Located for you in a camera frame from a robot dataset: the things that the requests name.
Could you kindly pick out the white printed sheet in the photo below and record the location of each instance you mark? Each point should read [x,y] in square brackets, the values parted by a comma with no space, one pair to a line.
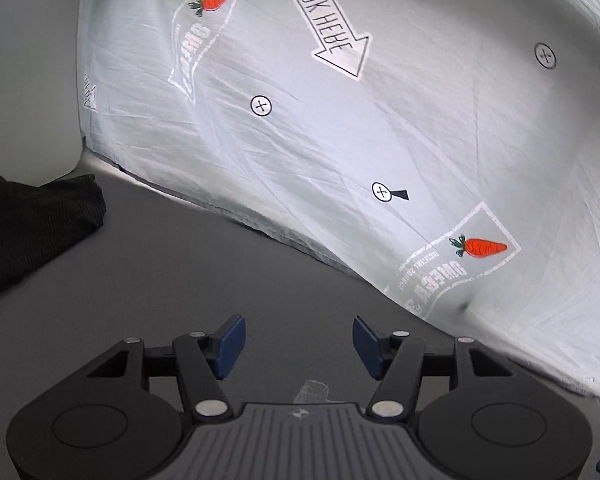
[379,110]

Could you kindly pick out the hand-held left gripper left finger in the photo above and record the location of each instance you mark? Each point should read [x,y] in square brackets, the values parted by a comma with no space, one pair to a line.
[231,347]

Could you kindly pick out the black knitted cloth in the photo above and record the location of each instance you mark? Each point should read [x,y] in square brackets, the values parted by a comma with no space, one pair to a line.
[35,230]

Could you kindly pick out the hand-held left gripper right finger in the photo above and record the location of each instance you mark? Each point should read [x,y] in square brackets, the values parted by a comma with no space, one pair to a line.
[367,347]

